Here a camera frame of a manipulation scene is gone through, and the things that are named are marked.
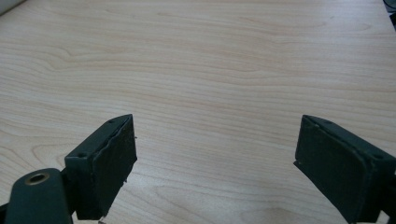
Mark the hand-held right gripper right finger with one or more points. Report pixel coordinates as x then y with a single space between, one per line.
339 168

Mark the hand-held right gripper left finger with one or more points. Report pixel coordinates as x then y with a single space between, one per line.
102 168

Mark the dark object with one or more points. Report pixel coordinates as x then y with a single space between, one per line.
391 9

